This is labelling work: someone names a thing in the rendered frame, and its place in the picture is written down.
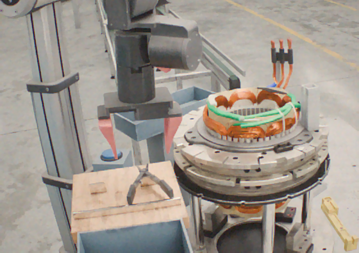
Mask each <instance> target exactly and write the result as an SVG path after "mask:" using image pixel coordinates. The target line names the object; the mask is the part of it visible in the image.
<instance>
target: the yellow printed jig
mask: <svg viewBox="0 0 359 253"><path fill-rule="evenodd" d="M321 208H322V211H323V212H324V214H325V215H326V217H327V219H328V220H329V222H331V223H330V224H332V226H333V227H334V229H335V230H336V232H337V234H338V235H339V236H340V238H341V239H342V241H343V242H344V249H345V250H346V252H347V251H348V252H349V251H352V250H354V249H357V247H358V240H359V237H358V236H357V235H356V234H355V235H353V236H351V234H349V232H348V231H347V229H346V227H344V224H343V223H342V222H341V221H340V219H339V218H338V209H339V207H338V206H337V204H336V202H335V201H334V200H333V199H332V197H331V196H329V197H323V198H322V204H321Z"/></svg>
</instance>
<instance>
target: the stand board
mask: <svg viewBox="0 0 359 253"><path fill-rule="evenodd" d="M149 172H150V173H152V174H153V175H155V174H156V176H157V178H159V179H161V180H164V181H165V182H166V183H167V184H168V185H169V186H170V187H171V188H172V189H173V194H174V197H173V198H175V197H180V198H181V205H179V206H172V207H168V208H161V209H150V210H146V211H139V212H132V213H128V212H127V209H126V212H127V213H125V214H118V215H111V216H101V217H94V218H84V219H77V220H74V218H73V215H72V213H71V215H72V219H71V224H72V225H71V234H72V239H73V242H74V244H76V243H77V239H78V235H77V232H81V231H83V232H85V231H94V230H98V229H99V230H101V229H107V228H109V229H111V228H114V227H124V226H129V225H138V224H144V223H153V222H159V221H164V220H170V219H177V218H182V219H183V223H184V226H185V228H189V227H190V221H189V216H188V213H187V210H186V207H185V203H184V201H183V198H182V196H181V192H180V188H179V186H178V183H177V180H176V177H175V175H174V171H173V168H172V165H171V162H170V161H164V162H160V163H153V164H149ZM139 173H140V172H139V171H138V168H137V166H132V167H125V168H118V169H114V170H102V171H98V172H91V173H84V174H76V175H73V181H72V183H73V187H72V212H73V211H82V210H90V209H99V208H110V207H113V206H124V205H125V206H126V205H128V203H127V199H126V196H127V194H128V190H129V188H130V185H131V184H133V182H134V180H135V179H136V178H137V176H138V175H139ZM98 182H100V183H102V182H105V183H106V189H107V192H103V193H93V194H91V193H90V188H89V185H88V184H91V183H98ZM136 191H137V192H136V194H135V198H134V200H133V203H132V204H134V203H137V204H138V203H143V202H150V201H154V200H160V199H169V198H168V196H167V195H166V194H165V193H164V192H163V190H162V189H161V188H160V185H158V184H155V185H151V186H144V187H140V184H139V185H138V187H137V189H136Z"/></svg>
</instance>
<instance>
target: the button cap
mask: <svg viewBox="0 0 359 253"><path fill-rule="evenodd" d="M116 150H117V157H118V156H120V155H121V152H120V150H119V149H117V148H116ZM102 156H103V158H104V159H113V158H114V155H113V152H112V149H111V148H109V149H107V150H105V151H103V153H102Z"/></svg>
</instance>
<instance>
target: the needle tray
mask: <svg viewBox="0 0 359 253"><path fill-rule="evenodd" d="M213 94H216V93H215V92H211V91H209V90H205V89H203V88H199V87H198V86H196V85H192V86H189V87H186V88H182V90H178V91H176V92H173V93H171V96H172V99H173V101H174V102H177V103H178V104H179V106H180V108H181V110H182V116H184V115H186V114H188V113H190V112H191V111H198V108H200V107H202V106H206V101H207V100H208V97H209V96H210V95H213ZM113 116H114V121H115V128H116V129H117V130H119V131H121V132H122V133H124V134H126V135H128V136H130V137H131V138H133V139H134V140H135V141H137V142H140V141H142V140H145V139H146V140H147V149H148V154H149V163H150V164H153V163H160V162H164V161H170V162H171V165H172V166H173V163H174V154H173V150H174V144H173V142H172V144H171V149H170V152H169V153H168V154H167V152H166V148H165V132H164V118H158V119H151V120H135V118H134V113H133V111H129V112H122V113H114V114H113ZM178 186H179V190H180V192H181V196H182V198H183V201H184V203H185V207H187V206H189V205H190V204H189V199H188V192H186V191H185V190H184V189H183V188H182V187H181V186H180V185H178Z"/></svg>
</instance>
